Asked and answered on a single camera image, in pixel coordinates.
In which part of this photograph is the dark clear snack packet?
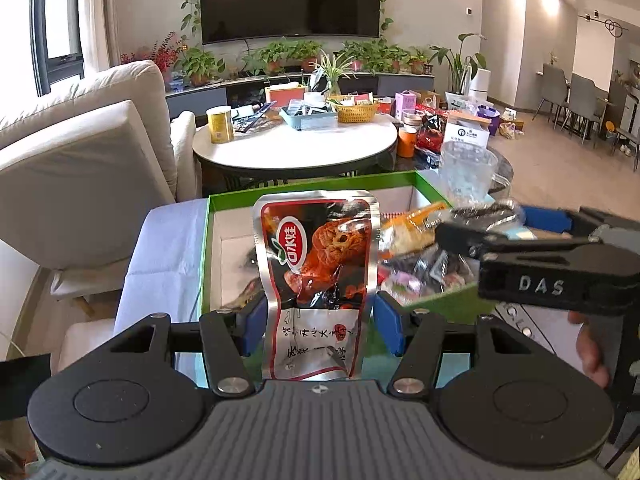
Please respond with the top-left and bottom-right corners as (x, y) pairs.
(448, 198), (526, 233)

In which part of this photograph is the red chicken snack pouch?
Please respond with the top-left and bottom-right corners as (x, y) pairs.
(253, 190), (381, 380)

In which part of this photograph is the person's right hand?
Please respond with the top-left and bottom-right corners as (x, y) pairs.
(567, 311), (610, 388)

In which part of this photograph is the green snack box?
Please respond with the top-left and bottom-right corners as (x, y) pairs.
(198, 169), (507, 326)

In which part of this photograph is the glass mug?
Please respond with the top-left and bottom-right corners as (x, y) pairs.
(438, 141), (498, 207)

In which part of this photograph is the orange bread snack pack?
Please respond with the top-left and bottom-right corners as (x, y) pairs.
(378, 202), (449, 260)

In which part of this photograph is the white cloth sheet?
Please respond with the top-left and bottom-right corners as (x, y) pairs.
(114, 200), (207, 334)

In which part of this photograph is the white blue carton box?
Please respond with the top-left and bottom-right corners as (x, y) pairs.
(444, 110), (490, 148)

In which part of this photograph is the grey dining chair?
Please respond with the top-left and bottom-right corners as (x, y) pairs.
(533, 64), (570, 122)

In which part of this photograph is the yellow wicker basket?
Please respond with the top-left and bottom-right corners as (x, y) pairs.
(335, 103), (378, 125)

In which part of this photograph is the tall leafy floor plant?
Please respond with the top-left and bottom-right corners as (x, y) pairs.
(428, 32), (487, 94)

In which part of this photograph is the round white coffee table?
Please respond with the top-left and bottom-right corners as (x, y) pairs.
(192, 115), (397, 180)

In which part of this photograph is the blue plastic tray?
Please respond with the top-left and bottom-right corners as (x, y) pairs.
(279, 108), (337, 131)

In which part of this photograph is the yellow tin can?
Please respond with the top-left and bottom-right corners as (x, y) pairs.
(206, 105), (234, 144)

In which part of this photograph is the beige sofa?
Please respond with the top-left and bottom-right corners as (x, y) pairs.
(1, 61), (202, 304)

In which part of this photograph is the orange box on table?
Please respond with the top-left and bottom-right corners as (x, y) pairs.
(265, 81), (307, 108)

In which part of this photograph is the dark tv cabinet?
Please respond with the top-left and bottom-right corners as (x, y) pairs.
(164, 71), (436, 120)

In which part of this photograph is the red flower plant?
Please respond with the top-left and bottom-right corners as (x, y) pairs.
(120, 32), (186, 84)

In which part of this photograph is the black framed window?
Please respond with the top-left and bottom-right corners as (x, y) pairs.
(30, 0), (84, 96)

